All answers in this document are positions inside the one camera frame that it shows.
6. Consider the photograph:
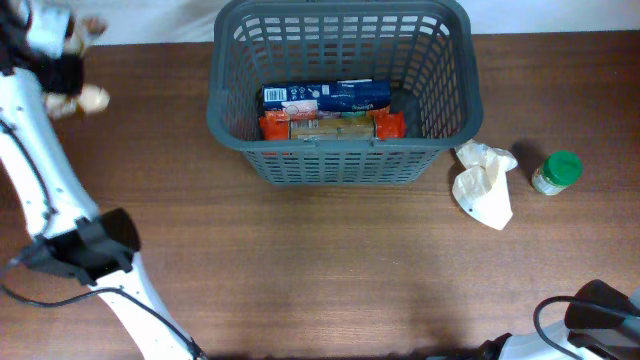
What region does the green lid jar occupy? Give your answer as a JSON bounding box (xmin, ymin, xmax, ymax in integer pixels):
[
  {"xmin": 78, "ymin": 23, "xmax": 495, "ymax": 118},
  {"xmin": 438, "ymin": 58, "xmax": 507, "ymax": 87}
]
[{"xmin": 531, "ymin": 151, "xmax": 584, "ymax": 196}]

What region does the blue carton box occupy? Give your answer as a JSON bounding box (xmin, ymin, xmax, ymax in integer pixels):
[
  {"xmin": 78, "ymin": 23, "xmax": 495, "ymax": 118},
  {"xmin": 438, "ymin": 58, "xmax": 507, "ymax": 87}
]
[{"xmin": 262, "ymin": 79, "xmax": 391, "ymax": 115}]

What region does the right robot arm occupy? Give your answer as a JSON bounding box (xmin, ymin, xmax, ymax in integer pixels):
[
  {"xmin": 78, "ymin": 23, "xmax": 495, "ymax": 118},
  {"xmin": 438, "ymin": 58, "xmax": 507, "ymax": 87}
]
[{"xmin": 473, "ymin": 279, "xmax": 639, "ymax": 360}]

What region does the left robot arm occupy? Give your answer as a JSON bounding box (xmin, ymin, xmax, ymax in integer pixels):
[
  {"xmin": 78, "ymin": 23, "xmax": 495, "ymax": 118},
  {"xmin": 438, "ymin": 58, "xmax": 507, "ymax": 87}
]
[{"xmin": 1, "ymin": 1, "xmax": 206, "ymax": 359}]

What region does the orange pasta packet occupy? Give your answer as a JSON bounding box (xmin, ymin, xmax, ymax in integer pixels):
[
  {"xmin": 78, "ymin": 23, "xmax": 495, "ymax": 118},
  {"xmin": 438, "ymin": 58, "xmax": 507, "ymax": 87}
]
[{"xmin": 259, "ymin": 107, "xmax": 407, "ymax": 141}]

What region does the clear bread bag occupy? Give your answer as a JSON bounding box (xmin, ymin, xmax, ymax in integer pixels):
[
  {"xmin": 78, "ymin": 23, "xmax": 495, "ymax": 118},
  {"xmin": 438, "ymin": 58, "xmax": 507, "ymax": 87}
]
[{"xmin": 43, "ymin": 16, "xmax": 110, "ymax": 120}]

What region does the crumpled beige paper bag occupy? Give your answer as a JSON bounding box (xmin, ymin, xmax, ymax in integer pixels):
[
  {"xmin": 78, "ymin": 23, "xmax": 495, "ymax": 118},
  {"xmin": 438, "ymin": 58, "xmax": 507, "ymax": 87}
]
[{"xmin": 452, "ymin": 140, "xmax": 518, "ymax": 230}]

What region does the grey plastic basket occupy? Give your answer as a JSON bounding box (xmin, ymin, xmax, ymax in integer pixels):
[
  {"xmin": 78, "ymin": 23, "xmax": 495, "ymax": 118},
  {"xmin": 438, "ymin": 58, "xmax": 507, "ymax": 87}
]
[{"xmin": 206, "ymin": 0, "xmax": 483, "ymax": 185}]

